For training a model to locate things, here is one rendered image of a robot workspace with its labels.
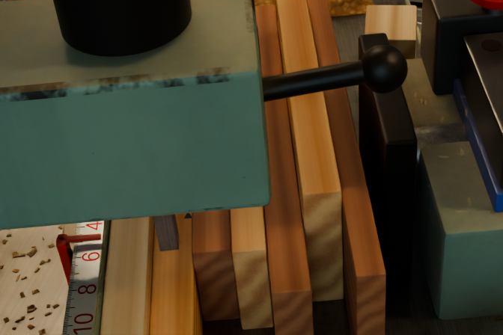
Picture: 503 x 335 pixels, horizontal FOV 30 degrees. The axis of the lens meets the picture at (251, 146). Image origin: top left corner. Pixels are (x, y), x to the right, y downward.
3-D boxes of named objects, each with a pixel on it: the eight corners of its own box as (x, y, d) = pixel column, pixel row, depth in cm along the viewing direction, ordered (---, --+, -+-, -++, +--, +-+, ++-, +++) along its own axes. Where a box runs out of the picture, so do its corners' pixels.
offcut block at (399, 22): (414, 94, 60) (416, 40, 57) (364, 93, 60) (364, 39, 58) (414, 58, 63) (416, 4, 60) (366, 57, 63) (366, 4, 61)
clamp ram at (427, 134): (530, 266, 47) (552, 128, 42) (382, 280, 47) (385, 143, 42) (487, 152, 54) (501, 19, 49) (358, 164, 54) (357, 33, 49)
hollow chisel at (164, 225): (179, 250, 44) (164, 170, 41) (159, 251, 44) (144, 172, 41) (179, 236, 45) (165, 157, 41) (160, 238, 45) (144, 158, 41)
